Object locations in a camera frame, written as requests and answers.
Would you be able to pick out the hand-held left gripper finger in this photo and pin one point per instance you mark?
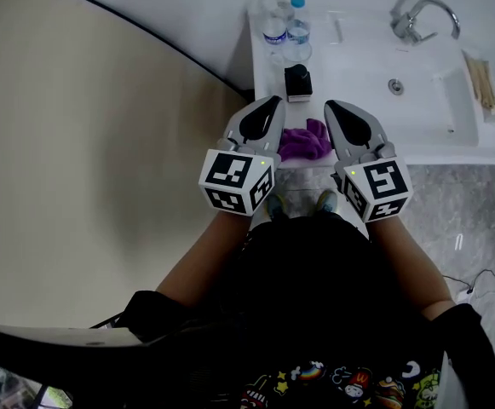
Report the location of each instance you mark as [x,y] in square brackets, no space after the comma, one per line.
[274,132]
[245,122]

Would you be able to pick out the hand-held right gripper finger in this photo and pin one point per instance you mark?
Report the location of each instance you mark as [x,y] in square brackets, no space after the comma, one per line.
[341,143]
[366,128]

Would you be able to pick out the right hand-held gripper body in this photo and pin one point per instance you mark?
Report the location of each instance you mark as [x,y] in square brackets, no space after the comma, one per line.
[379,186]

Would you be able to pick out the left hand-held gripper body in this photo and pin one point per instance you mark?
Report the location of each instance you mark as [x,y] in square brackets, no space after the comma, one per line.
[234,181]

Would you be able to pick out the purple cloth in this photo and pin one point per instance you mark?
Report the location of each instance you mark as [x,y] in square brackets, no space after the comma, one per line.
[300,143]

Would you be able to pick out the person's right forearm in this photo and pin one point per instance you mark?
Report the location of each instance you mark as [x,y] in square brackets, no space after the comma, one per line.
[404,262]

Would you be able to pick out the person's left forearm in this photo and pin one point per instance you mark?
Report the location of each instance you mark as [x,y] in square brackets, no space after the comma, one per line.
[206,258]

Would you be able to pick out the clear water bottle white cap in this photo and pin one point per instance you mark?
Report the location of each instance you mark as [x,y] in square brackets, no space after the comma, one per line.
[272,24]

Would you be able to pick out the clear water bottle blue cap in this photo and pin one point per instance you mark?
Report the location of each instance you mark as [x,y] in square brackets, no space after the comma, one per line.
[299,30]

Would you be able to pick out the person's left shoe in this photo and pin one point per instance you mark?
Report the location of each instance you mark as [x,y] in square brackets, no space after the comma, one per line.
[275,206]

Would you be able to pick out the person's shoe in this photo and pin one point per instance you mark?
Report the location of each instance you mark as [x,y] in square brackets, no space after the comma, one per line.
[327,202]
[275,206]

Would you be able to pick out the metal sink drain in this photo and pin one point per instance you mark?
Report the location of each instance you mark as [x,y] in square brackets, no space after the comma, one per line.
[395,86]

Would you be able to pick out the person's right shoe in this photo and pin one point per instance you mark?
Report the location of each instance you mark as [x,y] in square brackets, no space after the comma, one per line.
[327,202]

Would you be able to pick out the white washbasin counter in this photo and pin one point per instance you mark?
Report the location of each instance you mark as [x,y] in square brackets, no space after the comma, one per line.
[421,130]

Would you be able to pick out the person's black trousers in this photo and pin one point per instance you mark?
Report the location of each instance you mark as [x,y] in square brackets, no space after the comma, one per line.
[302,224]

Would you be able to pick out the chrome faucet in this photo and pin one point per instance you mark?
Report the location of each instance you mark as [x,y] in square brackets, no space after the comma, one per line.
[409,24]

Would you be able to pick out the bundle of wooden sticks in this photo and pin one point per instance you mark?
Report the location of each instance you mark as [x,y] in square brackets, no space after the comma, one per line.
[483,83]

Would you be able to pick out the person's black printed shirt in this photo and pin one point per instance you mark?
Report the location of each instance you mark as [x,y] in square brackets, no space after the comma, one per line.
[306,313]

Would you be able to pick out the black mounted device plate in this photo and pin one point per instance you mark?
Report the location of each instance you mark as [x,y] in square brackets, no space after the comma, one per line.
[38,347]

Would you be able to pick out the dark framed window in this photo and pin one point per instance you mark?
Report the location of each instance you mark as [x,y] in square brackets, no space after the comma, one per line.
[0,388]

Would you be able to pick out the large beige board black frame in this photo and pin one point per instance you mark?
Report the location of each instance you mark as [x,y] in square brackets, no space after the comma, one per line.
[81,143]

